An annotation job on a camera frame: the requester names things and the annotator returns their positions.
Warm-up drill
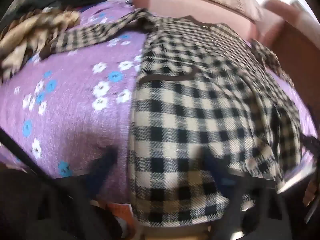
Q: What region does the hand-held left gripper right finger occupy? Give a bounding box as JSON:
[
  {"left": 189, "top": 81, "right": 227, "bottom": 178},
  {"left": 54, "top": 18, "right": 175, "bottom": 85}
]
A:
[{"left": 205, "top": 152, "right": 283, "bottom": 240}]

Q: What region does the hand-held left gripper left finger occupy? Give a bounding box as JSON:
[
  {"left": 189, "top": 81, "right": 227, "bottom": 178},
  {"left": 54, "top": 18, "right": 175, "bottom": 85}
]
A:
[{"left": 62, "top": 149, "right": 120, "bottom": 201}]

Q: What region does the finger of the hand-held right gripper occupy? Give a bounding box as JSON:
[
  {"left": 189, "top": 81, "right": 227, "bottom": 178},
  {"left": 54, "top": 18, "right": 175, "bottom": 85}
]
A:
[{"left": 299, "top": 133, "right": 320, "bottom": 157}]

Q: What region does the black and cream checked coat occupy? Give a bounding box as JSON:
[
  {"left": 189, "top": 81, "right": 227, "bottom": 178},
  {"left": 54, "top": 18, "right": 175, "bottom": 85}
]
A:
[{"left": 41, "top": 7, "right": 304, "bottom": 228}]

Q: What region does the person's right hand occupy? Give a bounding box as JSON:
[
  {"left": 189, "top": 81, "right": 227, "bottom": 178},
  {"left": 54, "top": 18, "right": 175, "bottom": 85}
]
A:
[{"left": 302, "top": 176, "right": 320, "bottom": 207}]

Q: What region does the orange object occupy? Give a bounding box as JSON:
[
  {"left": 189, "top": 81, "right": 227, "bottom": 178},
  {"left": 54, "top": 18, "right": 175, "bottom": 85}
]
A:
[{"left": 96, "top": 200, "right": 135, "bottom": 231}]

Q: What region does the purple floral blanket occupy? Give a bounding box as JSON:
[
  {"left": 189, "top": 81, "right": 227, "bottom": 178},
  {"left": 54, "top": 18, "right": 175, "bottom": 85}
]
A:
[{"left": 0, "top": 0, "right": 320, "bottom": 198}]

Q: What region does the dark cloth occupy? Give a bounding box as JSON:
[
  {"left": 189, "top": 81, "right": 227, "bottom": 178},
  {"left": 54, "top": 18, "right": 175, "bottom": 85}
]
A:
[{"left": 0, "top": 169, "right": 121, "bottom": 240}]

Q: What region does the brown wooden headboard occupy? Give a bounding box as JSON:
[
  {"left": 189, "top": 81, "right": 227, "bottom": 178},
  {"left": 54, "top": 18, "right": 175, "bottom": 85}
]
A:
[{"left": 270, "top": 12, "right": 320, "bottom": 98}]

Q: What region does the brown patterned garment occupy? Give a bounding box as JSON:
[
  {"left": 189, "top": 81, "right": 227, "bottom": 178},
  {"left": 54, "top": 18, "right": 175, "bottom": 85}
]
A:
[{"left": 0, "top": 9, "right": 81, "bottom": 80}]

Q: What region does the black cable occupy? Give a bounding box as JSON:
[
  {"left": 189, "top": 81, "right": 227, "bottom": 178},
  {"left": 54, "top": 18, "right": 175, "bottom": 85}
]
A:
[{"left": 0, "top": 127, "right": 78, "bottom": 205}]

